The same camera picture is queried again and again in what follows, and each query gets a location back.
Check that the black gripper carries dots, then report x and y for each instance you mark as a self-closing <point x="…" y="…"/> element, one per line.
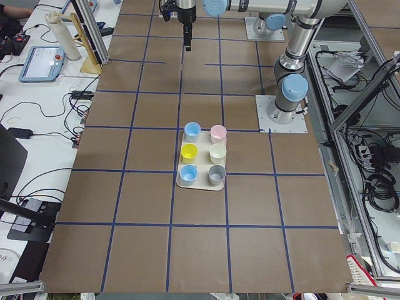
<point x="186" y="16"/>

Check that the light blue plastic cup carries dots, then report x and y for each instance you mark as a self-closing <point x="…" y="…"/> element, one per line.
<point x="188" y="175"/>

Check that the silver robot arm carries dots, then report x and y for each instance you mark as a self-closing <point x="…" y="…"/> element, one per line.
<point x="309" y="16"/>
<point x="268" y="23"/>

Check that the pink plastic cup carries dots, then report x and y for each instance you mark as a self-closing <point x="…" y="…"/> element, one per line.
<point x="218" y="134"/>

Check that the yellow plastic cup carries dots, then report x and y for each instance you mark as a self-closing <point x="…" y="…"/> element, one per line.
<point x="189" y="153"/>

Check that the pale green plastic cup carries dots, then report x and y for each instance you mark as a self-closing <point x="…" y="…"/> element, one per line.
<point x="217" y="153"/>

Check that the grey plastic cup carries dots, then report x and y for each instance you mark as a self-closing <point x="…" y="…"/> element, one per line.
<point x="217" y="174"/>

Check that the wooden mug tree stand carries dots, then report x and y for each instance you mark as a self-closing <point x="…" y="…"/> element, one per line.
<point x="90" y="64"/>

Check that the cream plastic tray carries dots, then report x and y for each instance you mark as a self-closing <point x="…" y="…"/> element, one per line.
<point x="202" y="162"/>

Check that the white cylindrical roll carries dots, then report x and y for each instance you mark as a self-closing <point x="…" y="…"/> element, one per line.
<point x="62" y="34"/>

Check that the blue teach pendant tablet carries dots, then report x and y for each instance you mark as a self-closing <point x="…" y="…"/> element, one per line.
<point x="42" y="65"/>

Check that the black power adapter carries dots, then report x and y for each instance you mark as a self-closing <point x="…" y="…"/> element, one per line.
<point x="20" y="133"/>

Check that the black wrist depth camera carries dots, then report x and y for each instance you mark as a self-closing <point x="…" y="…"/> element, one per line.
<point x="167" y="8"/>

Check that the aluminium frame post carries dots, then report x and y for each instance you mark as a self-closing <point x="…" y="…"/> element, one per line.
<point x="88" y="22"/>

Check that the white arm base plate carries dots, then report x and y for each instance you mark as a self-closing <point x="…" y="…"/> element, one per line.
<point x="272" y="120"/>

